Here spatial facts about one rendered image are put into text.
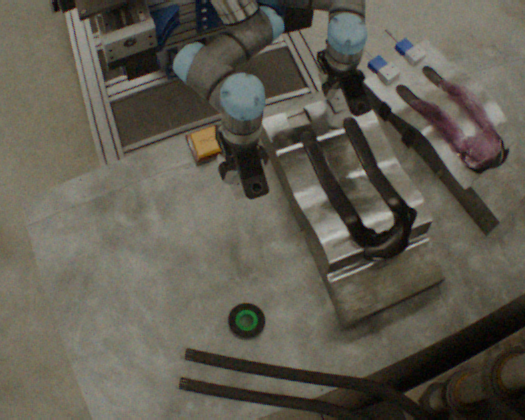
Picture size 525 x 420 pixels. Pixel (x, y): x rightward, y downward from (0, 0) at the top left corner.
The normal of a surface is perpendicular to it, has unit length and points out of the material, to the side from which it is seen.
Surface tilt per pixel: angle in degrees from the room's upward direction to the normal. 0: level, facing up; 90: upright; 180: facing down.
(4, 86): 0
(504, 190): 0
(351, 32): 11
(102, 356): 0
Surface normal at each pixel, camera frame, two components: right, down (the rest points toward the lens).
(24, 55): 0.04, -0.34
